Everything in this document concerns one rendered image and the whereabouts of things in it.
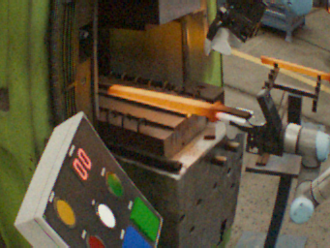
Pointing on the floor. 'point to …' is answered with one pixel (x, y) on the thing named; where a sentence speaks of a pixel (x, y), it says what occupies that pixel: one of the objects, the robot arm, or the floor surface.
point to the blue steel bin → (282, 18)
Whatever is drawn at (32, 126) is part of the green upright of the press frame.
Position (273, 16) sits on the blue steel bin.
